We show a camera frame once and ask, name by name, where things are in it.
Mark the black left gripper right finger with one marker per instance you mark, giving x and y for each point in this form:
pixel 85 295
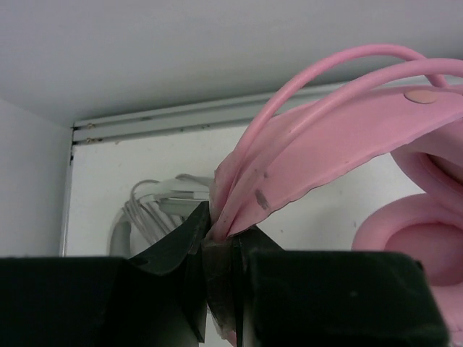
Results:
pixel 330 298

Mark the pink headphones with cable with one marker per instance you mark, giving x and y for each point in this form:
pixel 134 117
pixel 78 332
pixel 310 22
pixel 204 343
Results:
pixel 407 110

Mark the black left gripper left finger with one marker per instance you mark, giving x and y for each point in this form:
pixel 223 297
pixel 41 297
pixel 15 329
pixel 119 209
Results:
pixel 156 298

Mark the white headphones with cable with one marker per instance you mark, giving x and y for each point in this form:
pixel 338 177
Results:
pixel 155 208

